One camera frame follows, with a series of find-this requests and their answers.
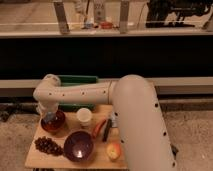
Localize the wooden board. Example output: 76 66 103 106
24 81 178 171

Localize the white cup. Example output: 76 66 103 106
76 108 92 127

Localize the purple bowl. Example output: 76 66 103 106
63 131 94 162

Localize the blue sponge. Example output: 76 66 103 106
43 112 56 123

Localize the dark green cucumber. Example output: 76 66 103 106
102 119 112 142

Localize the red bowl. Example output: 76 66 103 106
41 110 66 133

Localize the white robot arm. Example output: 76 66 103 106
33 74 177 171

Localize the red yellow apple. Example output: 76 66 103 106
106 143 121 161

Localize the bunch of dark grapes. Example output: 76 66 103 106
35 137 63 156

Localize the red chili pepper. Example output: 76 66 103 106
91 119 106 139

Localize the green plastic bin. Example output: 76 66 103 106
59 75 98 112

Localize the blue cloth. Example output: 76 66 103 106
110 113 117 128

